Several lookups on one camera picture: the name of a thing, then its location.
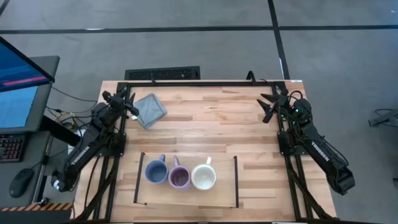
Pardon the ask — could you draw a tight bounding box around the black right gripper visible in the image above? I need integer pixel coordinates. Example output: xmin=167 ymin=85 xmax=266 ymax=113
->
xmin=256 ymin=88 xmax=312 ymax=124

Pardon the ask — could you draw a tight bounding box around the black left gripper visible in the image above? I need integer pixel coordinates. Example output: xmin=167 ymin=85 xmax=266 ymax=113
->
xmin=102 ymin=90 xmax=141 ymax=118

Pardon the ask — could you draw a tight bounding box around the blue-grey mug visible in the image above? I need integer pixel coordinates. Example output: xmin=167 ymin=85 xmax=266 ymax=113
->
xmin=144 ymin=154 xmax=170 ymax=185

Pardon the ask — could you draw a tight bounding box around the lilac ribbed mug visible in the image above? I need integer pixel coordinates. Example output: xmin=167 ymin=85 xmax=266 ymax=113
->
xmin=168 ymin=155 xmax=192 ymax=191

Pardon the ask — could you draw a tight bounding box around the cream white mug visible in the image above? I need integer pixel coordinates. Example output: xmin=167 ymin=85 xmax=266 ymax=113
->
xmin=190 ymin=156 xmax=218 ymax=191

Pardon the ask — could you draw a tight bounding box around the wooden shelf with black legs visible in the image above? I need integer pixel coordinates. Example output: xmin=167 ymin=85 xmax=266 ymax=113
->
xmin=133 ymin=151 xmax=240 ymax=209

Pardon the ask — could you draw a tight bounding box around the grey folded cloth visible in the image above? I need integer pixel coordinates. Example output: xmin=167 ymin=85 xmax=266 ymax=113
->
xmin=134 ymin=93 xmax=168 ymax=130

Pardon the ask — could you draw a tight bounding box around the black floor vent grille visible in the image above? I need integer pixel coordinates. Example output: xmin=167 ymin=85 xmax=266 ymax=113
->
xmin=124 ymin=65 xmax=201 ymax=81

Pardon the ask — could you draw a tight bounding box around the grey side desk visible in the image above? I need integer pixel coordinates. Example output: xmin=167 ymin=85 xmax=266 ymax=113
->
xmin=0 ymin=130 xmax=53 ymax=209

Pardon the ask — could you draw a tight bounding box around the large monitor blue screen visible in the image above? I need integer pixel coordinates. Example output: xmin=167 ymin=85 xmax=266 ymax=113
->
xmin=0 ymin=55 xmax=61 ymax=134

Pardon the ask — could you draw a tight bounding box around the angled monitor with pink bar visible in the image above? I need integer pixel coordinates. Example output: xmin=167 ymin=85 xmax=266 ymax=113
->
xmin=0 ymin=36 xmax=56 ymax=93

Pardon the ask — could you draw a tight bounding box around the black backlit keyboard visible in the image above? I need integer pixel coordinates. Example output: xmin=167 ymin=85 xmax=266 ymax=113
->
xmin=0 ymin=133 xmax=25 ymax=163

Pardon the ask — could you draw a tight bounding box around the black computer mouse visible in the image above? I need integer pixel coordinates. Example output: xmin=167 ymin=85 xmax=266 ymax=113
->
xmin=9 ymin=167 xmax=34 ymax=198

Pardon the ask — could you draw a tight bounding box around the black box with hazard stripes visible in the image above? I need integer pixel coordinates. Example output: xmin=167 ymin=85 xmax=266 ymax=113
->
xmin=0 ymin=202 xmax=74 ymax=224

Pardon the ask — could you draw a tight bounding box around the black cable on table frame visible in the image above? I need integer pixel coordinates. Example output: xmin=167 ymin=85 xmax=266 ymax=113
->
xmin=246 ymin=70 xmax=304 ymax=100

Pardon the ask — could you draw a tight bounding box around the yellow cable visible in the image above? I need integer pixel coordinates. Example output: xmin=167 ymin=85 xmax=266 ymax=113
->
xmin=55 ymin=111 xmax=76 ymax=130

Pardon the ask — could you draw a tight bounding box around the black aluminium table frame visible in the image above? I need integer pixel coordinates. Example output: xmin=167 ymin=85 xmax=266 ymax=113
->
xmin=71 ymin=79 xmax=340 ymax=223

